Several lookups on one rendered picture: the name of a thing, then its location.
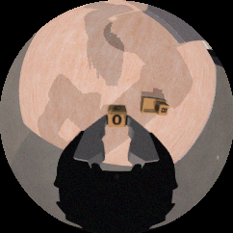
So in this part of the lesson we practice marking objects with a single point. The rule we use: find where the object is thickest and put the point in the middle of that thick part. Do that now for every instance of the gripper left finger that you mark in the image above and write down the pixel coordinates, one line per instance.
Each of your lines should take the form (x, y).
(86, 148)

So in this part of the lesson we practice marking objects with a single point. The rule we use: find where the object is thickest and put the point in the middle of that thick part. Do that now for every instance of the brown wooden number cube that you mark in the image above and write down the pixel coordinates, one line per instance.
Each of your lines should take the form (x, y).
(161, 108)
(117, 116)

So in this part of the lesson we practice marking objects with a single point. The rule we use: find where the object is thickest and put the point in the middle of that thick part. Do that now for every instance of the brown wooden tray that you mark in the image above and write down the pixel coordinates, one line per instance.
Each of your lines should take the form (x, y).
(148, 104)

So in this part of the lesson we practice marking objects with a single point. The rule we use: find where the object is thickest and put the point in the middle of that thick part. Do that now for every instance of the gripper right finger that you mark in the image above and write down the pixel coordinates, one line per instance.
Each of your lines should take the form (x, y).
(147, 150)

